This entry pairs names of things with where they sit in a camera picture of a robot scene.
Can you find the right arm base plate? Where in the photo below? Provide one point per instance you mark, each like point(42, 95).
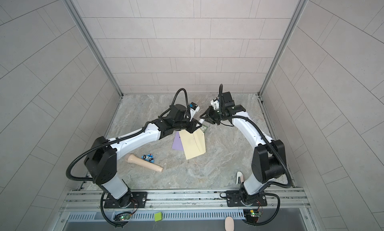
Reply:
point(239, 198)

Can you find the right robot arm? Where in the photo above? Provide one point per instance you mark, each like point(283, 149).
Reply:
point(269, 166)

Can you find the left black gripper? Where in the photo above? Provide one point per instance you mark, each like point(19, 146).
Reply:
point(194, 122)

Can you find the blue toy car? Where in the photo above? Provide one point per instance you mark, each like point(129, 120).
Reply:
point(148, 158)

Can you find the white pink stapler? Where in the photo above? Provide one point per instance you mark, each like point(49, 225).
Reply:
point(239, 178)

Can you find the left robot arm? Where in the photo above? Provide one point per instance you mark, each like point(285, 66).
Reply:
point(101, 160)

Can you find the right circuit board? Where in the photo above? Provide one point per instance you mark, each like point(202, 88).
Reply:
point(252, 216)

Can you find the circuit board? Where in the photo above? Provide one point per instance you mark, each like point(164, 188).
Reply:
point(122, 217)
point(252, 216)

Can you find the left circuit board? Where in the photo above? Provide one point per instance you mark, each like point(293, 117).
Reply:
point(122, 217)

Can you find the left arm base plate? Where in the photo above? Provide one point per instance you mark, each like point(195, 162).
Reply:
point(128, 201)

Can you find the green sticky note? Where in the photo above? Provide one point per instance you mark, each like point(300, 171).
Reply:
point(158, 216)

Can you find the aluminium rail frame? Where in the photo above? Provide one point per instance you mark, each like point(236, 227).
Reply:
point(192, 199)

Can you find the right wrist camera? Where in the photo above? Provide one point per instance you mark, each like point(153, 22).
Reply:
point(215, 103)

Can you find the yellow envelope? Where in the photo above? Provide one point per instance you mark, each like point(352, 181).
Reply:
point(193, 144)

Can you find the floral green card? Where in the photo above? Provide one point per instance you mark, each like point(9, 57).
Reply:
point(204, 128)

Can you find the purple paper sheet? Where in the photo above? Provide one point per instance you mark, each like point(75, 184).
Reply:
point(177, 143)

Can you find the beige wooden rolling pin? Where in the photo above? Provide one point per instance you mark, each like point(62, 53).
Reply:
point(135, 160)

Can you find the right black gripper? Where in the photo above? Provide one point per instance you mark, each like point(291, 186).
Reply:
point(209, 115)

